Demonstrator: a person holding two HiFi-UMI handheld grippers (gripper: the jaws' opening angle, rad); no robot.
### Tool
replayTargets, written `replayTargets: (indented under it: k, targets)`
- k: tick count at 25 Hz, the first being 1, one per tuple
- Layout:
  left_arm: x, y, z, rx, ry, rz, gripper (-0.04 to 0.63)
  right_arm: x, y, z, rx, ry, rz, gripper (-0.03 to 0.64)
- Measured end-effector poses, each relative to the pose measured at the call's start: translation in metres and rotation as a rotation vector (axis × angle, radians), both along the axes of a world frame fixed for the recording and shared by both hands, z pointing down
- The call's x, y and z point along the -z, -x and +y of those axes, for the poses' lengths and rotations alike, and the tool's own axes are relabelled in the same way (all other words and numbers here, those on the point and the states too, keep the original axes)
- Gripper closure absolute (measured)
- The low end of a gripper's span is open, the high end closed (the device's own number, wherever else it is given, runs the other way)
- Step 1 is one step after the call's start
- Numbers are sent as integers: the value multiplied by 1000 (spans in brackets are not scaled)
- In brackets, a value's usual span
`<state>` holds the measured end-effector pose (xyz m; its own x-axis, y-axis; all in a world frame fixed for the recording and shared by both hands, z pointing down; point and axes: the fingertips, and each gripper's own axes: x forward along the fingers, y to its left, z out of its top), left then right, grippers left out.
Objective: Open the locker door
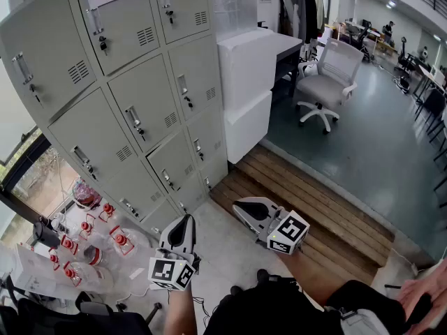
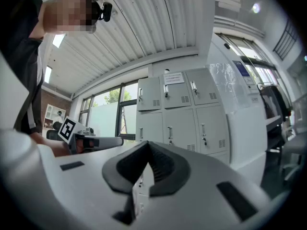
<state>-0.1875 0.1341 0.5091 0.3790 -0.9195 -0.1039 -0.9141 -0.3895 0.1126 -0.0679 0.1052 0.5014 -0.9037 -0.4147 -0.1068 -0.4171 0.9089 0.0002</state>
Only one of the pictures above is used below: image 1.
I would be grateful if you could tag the black desk mount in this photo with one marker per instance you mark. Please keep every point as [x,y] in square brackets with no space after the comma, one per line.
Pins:
[262,24]

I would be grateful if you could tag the person's left forearm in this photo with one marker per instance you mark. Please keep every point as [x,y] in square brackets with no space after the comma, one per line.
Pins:
[179,312]

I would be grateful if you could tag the white table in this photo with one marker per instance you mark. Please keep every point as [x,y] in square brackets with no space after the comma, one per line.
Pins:
[433,77]

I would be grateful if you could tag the grey metal locker cabinet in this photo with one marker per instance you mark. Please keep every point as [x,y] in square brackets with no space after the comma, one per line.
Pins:
[87,124]

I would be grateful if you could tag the white cardboard box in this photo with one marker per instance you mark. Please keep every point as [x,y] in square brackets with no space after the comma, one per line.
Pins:
[35,271]

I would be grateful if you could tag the black office chair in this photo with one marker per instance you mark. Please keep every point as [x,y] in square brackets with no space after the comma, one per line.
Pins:
[404,59]

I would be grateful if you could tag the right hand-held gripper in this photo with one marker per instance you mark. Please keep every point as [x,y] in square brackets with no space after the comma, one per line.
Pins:
[290,232]

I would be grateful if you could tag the white paper strip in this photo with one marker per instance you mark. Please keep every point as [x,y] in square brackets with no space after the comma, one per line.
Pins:
[137,273]

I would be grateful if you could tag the black hanging garment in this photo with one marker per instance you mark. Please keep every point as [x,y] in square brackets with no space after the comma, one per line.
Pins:
[311,16]

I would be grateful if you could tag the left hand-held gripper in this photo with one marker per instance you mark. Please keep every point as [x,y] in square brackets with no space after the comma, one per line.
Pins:
[171,274]

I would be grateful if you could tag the person's black shoe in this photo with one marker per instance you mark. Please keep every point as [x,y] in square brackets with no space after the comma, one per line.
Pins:
[262,275]
[235,290]

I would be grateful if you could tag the cluster of clear water jugs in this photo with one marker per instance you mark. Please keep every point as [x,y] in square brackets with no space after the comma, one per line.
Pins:
[120,239]

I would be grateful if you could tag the white desk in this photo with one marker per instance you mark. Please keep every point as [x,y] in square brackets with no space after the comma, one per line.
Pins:
[286,42]

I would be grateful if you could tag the black-headed keys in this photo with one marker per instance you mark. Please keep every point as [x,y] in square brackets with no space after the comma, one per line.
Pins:
[103,45]
[170,16]

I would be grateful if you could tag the white office chair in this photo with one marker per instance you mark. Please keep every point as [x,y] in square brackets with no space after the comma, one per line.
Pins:
[321,89]

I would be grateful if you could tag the person's black shirt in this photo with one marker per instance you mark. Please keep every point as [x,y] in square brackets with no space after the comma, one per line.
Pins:
[272,312]

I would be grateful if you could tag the black swivel chair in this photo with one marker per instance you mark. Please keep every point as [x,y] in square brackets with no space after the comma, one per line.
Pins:
[87,319]

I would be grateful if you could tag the bag of red items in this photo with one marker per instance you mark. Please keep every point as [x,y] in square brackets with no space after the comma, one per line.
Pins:
[84,192]

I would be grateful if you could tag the black jug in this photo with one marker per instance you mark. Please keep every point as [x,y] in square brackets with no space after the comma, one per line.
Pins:
[45,234]

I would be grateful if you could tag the translucent plastic sheet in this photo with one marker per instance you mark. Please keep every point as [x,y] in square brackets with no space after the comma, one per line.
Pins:
[234,9]

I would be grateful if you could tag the beige hanging garment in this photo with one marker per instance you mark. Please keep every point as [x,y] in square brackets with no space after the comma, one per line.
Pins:
[320,12]

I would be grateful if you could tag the light grey pouch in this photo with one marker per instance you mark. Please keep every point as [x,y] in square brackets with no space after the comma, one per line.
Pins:
[361,323]

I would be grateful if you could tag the person's right forearm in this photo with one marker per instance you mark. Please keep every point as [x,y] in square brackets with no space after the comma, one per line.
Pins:
[311,274]

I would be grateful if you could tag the grey hanging garment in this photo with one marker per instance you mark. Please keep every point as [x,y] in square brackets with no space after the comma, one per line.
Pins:
[293,12]

